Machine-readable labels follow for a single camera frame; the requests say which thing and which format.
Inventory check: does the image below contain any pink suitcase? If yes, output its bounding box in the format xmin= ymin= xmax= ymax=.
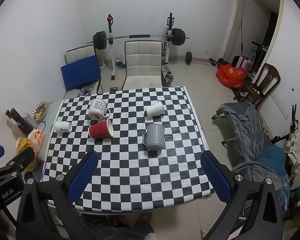
xmin=231 ymin=55 xmax=252 ymax=68

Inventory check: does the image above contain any grey clothing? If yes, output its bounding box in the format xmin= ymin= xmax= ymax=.
xmin=216 ymin=104 xmax=265 ymax=162

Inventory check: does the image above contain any yellow plastic bag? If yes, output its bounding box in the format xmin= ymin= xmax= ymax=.
xmin=16 ymin=137 xmax=36 ymax=161

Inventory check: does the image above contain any red plastic bag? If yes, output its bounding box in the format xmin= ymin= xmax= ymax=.
xmin=216 ymin=64 xmax=248 ymax=88

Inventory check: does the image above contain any white door frame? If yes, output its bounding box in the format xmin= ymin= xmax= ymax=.
xmin=222 ymin=0 xmax=285 ymax=67

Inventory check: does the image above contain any black white checkered tablecloth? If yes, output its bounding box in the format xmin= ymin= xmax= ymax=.
xmin=41 ymin=86 xmax=215 ymax=214

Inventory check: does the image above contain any teal cloth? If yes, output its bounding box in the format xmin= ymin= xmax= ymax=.
xmin=254 ymin=146 xmax=288 ymax=178

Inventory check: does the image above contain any dark wooden chair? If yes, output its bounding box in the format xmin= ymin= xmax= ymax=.
xmin=233 ymin=63 xmax=281 ymax=108

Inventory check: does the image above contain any white paper cup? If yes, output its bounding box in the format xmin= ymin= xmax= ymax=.
xmin=145 ymin=101 xmax=165 ymax=117

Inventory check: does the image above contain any barbell with black plates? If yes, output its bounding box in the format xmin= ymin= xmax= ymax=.
xmin=87 ymin=28 xmax=190 ymax=50

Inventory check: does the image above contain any white wall power strip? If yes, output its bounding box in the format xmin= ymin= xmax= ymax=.
xmin=271 ymin=93 xmax=290 ymax=120

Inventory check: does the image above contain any small floor barbell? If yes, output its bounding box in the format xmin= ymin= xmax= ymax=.
xmin=184 ymin=51 xmax=225 ymax=67

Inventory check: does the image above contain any orange snack packet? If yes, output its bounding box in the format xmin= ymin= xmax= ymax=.
xmin=29 ymin=128 xmax=46 ymax=153

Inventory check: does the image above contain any white barbell rack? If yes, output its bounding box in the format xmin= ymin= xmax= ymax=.
xmin=106 ymin=12 xmax=177 ymax=81

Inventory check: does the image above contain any grey jacket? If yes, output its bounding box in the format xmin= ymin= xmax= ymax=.
xmin=231 ymin=161 xmax=291 ymax=212

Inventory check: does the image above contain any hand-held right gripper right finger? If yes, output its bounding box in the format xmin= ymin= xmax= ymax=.
xmin=201 ymin=151 xmax=283 ymax=240

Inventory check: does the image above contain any white printed mug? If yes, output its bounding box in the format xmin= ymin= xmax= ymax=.
xmin=87 ymin=98 xmax=111 ymax=120

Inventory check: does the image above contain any white chair with black frame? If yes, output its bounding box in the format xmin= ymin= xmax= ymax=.
xmin=64 ymin=44 xmax=103 ymax=96

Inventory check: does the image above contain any small white cup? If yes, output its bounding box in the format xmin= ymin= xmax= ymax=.
xmin=54 ymin=121 xmax=72 ymax=134

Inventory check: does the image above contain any folding cot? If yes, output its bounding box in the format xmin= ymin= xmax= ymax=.
xmin=211 ymin=102 xmax=274 ymax=155

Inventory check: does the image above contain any black device stand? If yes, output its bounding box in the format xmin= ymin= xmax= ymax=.
xmin=5 ymin=108 xmax=34 ymax=135

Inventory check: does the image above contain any white padded chair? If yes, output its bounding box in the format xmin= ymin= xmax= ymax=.
xmin=121 ymin=40 xmax=165 ymax=90

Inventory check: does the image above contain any black kick scooter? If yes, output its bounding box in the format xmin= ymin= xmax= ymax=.
xmin=251 ymin=41 xmax=266 ymax=63

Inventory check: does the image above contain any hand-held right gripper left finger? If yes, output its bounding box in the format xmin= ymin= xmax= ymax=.
xmin=16 ymin=150 xmax=99 ymax=240

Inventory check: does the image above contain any grey plastic mug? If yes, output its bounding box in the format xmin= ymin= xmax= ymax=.
xmin=142 ymin=123 xmax=165 ymax=151

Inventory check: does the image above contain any plate of snacks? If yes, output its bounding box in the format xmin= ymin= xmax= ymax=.
xmin=31 ymin=102 xmax=48 ymax=121

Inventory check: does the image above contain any red paper cup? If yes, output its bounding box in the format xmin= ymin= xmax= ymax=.
xmin=88 ymin=119 xmax=114 ymax=139

